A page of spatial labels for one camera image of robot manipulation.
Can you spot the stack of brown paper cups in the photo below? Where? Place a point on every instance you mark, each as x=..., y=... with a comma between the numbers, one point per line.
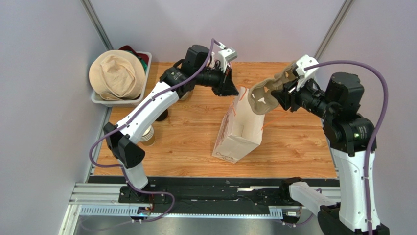
x=148, y=138

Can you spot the dark red cloth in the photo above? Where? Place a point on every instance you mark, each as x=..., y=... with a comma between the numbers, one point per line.
x=142, y=56

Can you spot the stack of black lids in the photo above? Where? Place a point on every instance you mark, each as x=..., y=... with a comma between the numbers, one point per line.
x=163, y=115

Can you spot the beige bucket hat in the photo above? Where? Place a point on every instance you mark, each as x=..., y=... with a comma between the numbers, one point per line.
x=117, y=75

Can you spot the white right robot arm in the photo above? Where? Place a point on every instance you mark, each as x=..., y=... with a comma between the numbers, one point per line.
x=353, y=151

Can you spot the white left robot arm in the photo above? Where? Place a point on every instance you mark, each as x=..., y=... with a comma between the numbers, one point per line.
x=196, y=69

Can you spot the aluminium frame post right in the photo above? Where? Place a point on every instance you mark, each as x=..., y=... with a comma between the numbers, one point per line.
x=333, y=29

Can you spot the green cloth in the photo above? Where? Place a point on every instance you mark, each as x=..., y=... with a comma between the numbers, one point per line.
x=142, y=61

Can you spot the white plastic basket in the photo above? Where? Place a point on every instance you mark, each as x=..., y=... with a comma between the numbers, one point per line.
x=124, y=103

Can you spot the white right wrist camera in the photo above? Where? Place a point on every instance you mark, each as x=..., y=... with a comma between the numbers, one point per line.
x=302, y=73

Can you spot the aluminium frame post left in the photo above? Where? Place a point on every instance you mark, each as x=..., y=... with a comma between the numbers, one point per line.
x=90, y=10

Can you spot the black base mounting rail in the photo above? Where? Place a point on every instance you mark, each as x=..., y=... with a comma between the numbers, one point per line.
x=193, y=195

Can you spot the aluminium frame post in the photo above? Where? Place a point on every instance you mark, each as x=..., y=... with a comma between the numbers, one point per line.
x=90, y=10
x=333, y=29

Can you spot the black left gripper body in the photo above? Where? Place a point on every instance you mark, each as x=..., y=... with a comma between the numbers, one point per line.
x=214, y=79

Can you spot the white paper takeout bag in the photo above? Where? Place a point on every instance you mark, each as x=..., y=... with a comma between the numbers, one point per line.
x=241, y=130

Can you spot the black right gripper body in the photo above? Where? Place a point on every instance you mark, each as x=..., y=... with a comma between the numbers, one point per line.
x=291, y=97

